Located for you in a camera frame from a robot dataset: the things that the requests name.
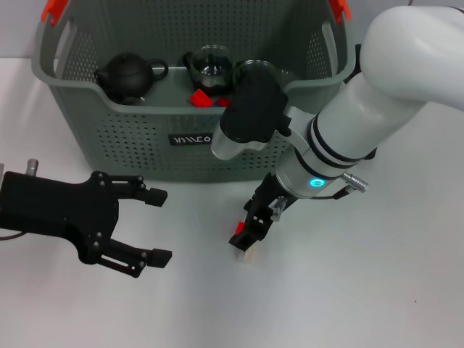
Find right gripper cable with connectors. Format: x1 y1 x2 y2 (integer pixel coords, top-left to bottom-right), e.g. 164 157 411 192
270 172 370 221

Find black ceramic teapot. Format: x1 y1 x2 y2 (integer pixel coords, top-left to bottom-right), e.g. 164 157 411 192
94 52 170 106

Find grey perforated plastic storage basket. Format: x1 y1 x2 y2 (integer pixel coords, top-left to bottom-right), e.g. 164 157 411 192
31 0 356 182

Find glass teapot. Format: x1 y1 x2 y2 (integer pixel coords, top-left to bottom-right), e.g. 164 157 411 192
182 43 237 96

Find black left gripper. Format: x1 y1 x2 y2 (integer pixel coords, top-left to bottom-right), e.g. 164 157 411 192
0 170 173 280

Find white small block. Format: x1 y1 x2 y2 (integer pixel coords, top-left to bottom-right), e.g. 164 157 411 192
237 246 257 263

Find glass jar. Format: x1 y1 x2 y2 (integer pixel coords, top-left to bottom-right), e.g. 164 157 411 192
233 59 282 91

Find left gripper cable with connector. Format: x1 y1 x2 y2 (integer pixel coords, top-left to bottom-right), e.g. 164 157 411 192
0 158 41 243

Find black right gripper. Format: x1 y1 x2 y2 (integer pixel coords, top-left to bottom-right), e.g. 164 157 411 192
228 172 295 254

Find orange red sloped block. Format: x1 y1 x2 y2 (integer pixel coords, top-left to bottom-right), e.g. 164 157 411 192
190 89 213 108

